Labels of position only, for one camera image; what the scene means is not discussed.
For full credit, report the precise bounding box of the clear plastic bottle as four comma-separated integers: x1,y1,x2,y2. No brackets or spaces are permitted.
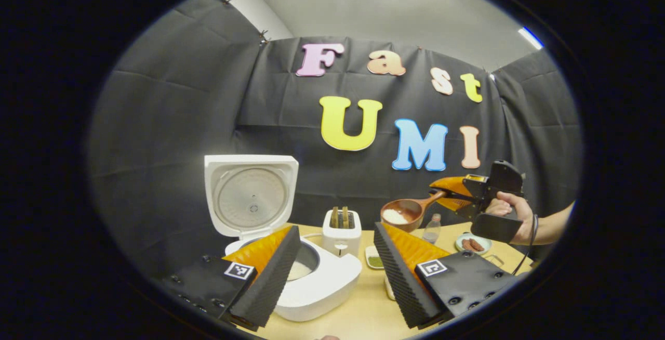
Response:
422,214,442,245

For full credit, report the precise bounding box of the white divided seasoning tray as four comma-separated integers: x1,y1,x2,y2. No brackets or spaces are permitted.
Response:
365,245,385,270

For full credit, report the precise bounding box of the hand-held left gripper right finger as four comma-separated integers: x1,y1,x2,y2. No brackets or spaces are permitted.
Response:
373,222,520,330

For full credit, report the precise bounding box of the brown wooden spoon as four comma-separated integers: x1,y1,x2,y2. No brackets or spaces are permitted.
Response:
381,189,450,233

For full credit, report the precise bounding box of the white rice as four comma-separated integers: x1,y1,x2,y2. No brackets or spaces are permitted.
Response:
287,261,314,282

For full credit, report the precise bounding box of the black backdrop cloth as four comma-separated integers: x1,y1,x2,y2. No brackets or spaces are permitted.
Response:
88,0,582,283

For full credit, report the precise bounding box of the white rice cooker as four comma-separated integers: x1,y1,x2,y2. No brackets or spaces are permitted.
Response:
204,154,363,323

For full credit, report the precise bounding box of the white chopstick holder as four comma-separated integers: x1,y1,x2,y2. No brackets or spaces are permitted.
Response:
322,207,363,257

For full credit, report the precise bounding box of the small ceiling light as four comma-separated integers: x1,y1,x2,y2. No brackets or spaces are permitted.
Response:
518,27,544,50

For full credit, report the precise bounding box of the pale green plate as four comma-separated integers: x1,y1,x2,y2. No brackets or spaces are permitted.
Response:
455,232,493,256

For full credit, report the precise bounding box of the black cable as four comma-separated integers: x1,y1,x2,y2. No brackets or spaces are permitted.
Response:
512,214,539,276

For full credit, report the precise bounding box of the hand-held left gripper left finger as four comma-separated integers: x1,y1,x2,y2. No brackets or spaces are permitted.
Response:
161,226,302,330

